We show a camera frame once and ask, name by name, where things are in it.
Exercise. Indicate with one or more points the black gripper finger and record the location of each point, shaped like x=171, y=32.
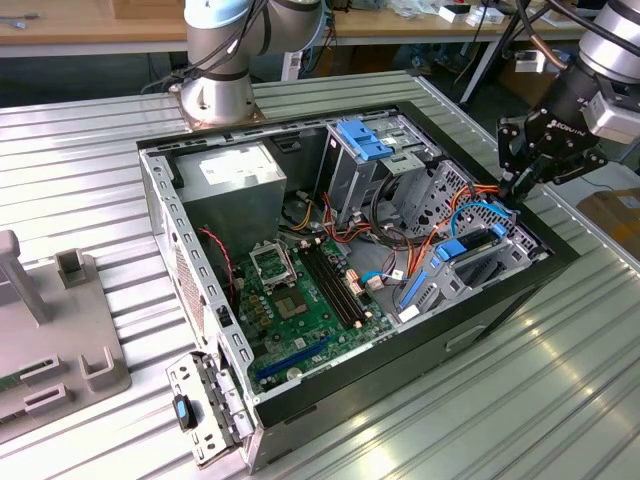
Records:
x=575, y=167
x=512, y=145

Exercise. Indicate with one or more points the hard disk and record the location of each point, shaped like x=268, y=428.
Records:
x=452, y=248

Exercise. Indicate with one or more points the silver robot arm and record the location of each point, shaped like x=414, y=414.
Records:
x=215, y=100

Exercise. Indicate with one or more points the grey metal disk bay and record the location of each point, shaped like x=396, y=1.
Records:
x=440, y=287

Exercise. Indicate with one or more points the white flat board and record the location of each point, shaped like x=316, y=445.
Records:
x=620, y=175

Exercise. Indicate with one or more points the yellow brown cardboard box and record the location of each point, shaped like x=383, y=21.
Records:
x=615, y=220

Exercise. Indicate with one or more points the black tripod pole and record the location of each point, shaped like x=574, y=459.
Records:
x=507, y=30

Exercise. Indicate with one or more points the white box with black lid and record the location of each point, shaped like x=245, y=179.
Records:
x=455, y=16

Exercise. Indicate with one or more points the blue plastic drive latch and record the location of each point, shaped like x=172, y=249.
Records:
x=360, y=140

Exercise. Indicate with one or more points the grey optical drive cage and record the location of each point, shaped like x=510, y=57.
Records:
x=350, y=190

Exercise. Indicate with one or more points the black RAM slot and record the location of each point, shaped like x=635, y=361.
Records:
x=345, y=281
x=333, y=285
x=339, y=283
x=327, y=287

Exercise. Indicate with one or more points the black open PC case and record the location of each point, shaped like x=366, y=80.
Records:
x=410, y=370

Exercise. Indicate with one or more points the brown square mounting plate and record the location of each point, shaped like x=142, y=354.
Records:
x=259, y=115

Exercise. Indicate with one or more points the green motherboard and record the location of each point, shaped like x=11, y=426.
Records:
x=310, y=330

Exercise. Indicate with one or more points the grey power supply unit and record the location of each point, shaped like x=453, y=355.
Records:
x=230, y=200

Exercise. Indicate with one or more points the blue expansion slot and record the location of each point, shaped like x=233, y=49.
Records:
x=292, y=357

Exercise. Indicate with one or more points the black latch with blue button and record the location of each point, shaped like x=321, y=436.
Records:
x=182, y=412

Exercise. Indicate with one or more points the long wooden desk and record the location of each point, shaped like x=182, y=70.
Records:
x=100, y=27

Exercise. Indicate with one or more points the grey parts rack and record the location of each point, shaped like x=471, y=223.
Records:
x=65, y=320

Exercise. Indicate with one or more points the green RAM stick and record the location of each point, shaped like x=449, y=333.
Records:
x=10, y=382

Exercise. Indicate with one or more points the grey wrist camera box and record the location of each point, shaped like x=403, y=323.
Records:
x=612, y=120

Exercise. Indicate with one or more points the small white camera box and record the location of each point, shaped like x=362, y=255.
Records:
x=530, y=61

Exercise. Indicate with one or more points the hinged metal slot bracket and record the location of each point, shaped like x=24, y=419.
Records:
x=182, y=370

